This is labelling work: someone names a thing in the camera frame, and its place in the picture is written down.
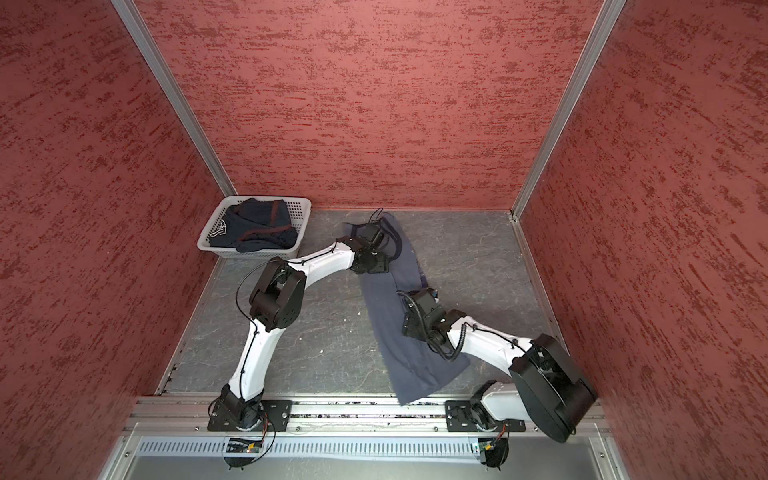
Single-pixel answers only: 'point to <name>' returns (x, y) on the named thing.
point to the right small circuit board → (486, 446)
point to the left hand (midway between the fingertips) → (379, 270)
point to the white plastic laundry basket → (299, 207)
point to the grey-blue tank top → (414, 371)
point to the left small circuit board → (240, 445)
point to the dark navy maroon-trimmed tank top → (255, 224)
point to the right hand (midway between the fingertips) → (410, 336)
